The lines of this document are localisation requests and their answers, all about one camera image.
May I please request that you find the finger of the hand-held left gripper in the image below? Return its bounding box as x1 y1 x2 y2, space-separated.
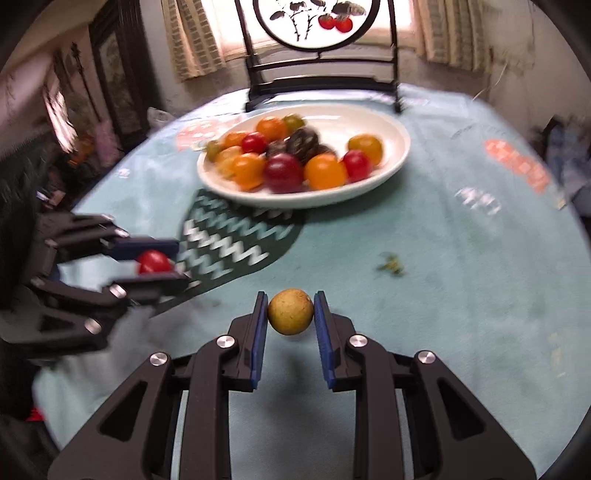
36 212 181 265
0 271 191 357

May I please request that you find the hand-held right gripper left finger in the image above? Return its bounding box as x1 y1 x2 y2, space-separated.
47 291 269 480

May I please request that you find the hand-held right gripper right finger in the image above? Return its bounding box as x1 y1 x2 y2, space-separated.
313 291 537 480

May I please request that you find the red cherry tomato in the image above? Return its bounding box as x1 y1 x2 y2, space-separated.
342 150 373 182
241 132 269 154
137 250 175 276

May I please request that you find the yellow brown cherry tomato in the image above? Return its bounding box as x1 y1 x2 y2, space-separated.
268 288 315 336

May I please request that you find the dark red tomato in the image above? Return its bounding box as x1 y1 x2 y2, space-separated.
263 153 305 193

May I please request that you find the orange tangerine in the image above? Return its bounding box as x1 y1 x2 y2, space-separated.
304 154 348 190
256 117 288 141

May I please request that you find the large dark water chestnut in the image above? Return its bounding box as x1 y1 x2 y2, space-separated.
286 128 320 164

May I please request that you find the white round plate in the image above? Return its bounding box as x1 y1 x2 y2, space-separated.
197 102 411 210

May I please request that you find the green tomato stem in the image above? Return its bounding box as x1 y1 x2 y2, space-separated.
376 252 406 277

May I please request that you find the pink hanging garment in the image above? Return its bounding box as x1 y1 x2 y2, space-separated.
95 121 122 167

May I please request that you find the pale orange cherry tomato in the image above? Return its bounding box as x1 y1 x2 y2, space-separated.
215 146 243 178

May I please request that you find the white plastic bag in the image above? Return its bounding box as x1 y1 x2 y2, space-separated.
147 107 176 131

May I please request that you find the dark wooden cabinet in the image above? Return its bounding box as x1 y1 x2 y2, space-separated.
90 0 160 148

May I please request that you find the person's dark clothing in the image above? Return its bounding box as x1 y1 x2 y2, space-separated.
0 360 61 480

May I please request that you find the checked beige curtain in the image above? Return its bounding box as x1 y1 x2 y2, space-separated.
416 0 490 72
161 0 252 83

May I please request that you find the black framed round painted screen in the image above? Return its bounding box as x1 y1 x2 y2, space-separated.
235 0 402 114

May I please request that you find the blue grey cloth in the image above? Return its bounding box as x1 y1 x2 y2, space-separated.
531 115 591 204

